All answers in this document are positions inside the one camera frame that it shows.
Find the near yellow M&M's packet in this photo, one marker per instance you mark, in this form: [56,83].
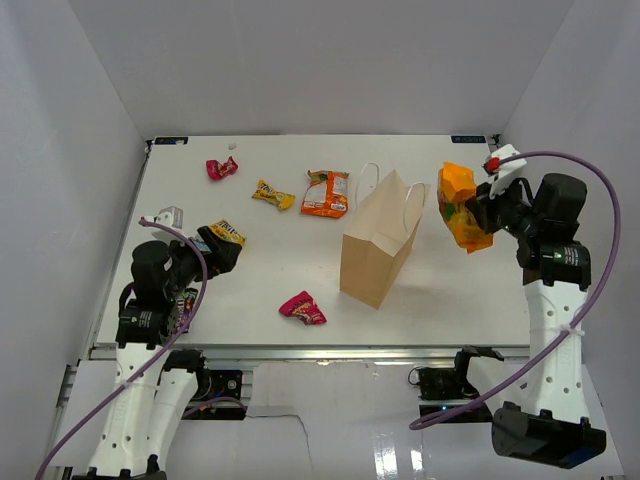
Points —
[223,230]

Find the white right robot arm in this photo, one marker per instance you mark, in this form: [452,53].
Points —
[542,417]

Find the dark label right table corner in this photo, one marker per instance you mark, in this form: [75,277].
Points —
[468,139]

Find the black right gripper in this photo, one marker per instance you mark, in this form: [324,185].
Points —
[484,206]

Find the brown paper bag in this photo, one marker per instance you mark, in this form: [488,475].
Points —
[380,237]

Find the crumpled red candy packet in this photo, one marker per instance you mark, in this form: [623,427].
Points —
[217,170]

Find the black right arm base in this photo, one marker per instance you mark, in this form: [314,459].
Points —
[450,383]

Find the far yellow M&M's packet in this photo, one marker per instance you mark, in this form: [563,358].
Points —
[266,192]

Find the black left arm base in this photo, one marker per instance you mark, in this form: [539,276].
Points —
[218,383]

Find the dark label left table corner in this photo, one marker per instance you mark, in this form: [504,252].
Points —
[168,140]

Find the red Himalaya candy packet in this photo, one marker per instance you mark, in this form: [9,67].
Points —
[303,307]

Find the dark label table corner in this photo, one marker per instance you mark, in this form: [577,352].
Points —
[468,139]
[168,140]

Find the orange Skittles snack bag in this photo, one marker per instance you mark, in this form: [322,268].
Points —
[326,195]

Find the purple M&M's packet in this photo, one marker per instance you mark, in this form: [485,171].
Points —
[185,303]

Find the orange yellow snack bag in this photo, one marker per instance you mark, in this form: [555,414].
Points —
[456,186]

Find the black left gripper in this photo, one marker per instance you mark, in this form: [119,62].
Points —
[222,252]

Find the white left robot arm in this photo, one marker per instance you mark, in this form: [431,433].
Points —
[154,383]

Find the aluminium front rail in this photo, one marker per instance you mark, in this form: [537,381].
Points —
[323,353]

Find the yellow m&m's packet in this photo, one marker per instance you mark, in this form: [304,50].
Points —
[223,230]
[266,192]

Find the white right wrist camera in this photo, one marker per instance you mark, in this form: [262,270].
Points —
[501,175]

